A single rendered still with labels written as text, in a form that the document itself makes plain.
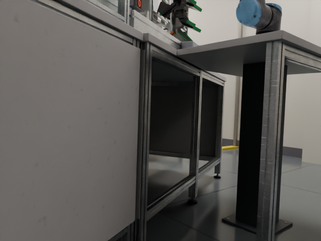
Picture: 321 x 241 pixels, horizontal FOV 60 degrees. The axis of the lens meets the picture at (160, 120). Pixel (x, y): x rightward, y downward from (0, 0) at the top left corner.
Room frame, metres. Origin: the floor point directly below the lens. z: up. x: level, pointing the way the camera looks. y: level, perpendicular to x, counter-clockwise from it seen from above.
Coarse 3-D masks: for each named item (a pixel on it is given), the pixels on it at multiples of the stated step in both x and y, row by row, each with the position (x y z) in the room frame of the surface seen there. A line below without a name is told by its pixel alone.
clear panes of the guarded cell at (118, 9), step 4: (96, 0) 0.83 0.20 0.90; (100, 0) 0.84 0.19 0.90; (104, 0) 0.86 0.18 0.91; (108, 0) 0.88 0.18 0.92; (112, 0) 0.90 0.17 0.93; (116, 0) 0.92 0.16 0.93; (120, 0) 0.94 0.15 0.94; (104, 4) 0.86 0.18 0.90; (108, 4) 0.88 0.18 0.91; (112, 4) 0.90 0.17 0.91; (116, 4) 0.92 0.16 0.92; (120, 4) 0.94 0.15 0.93; (112, 8) 0.90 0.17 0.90; (116, 8) 0.92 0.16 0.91; (120, 8) 0.94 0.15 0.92; (120, 12) 0.94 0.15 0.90
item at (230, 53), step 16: (272, 32) 0.94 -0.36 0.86; (192, 48) 1.21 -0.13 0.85; (208, 48) 1.14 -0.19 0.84; (224, 48) 1.09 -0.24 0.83; (240, 48) 1.08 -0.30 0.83; (256, 48) 1.07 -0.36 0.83; (304, 48) 1.04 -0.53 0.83; (320, 48) 1.13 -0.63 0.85; (192, 64) 1.51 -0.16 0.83; (208, 64) 1.49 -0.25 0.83; (224, 64) 1.47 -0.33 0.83; (240, 64) 1.45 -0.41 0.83; (288, 64) 1.40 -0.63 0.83
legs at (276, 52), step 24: (288, 48) 0.99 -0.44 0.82; (264, 72) 1.35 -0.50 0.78; (264, 96) 0.97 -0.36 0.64; (240, 120) 1.44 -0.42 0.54; (264, 120) 0.97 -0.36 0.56; (240, 144) 1.43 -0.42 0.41; (264, 144) 0.96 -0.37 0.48; (240, 168) 1.43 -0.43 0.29; (264, 168) 0.96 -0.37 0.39; (240, 192) 1.42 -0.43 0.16; (264, 192) 0.96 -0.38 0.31; (240, 216) 1.42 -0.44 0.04; (264, 216) 0.95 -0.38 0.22; (264, 240) 0.95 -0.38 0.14
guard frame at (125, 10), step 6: (90, 0) 0.78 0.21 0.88; (126, 0) 0.95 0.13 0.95; (96, 6) 0.81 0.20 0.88; (102, 6) 0.83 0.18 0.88; (126, 6) 0.95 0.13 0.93; (108, 12) 0.87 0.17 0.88; (114, 12) 0.89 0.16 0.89; (126, 12) 0.95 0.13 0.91; (120, 18) 0.92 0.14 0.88; (126, 18) 0.96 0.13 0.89
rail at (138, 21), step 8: (136, 16) 1.09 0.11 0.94; (136, 24) 1.09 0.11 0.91; (144, 24) 1.15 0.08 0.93; (152, 24) 1.22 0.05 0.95; (144, 32) 1.15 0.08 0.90; (152, 32) 1.22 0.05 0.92; (160, 32) 1.30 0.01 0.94; (168, 40) 1.39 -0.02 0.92; (176, 40) 1.49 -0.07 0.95; (176, 48) 1.49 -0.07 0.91
